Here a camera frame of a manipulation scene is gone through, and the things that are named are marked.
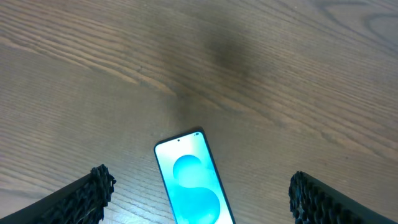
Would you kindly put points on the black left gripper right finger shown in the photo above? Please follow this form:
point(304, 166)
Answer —
point(313, 202)

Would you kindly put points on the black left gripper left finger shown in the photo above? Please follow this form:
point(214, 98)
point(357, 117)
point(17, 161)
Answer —
point(81, 202)

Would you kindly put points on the blue Galaxy smartphone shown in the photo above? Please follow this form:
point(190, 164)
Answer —
point(191, 179)

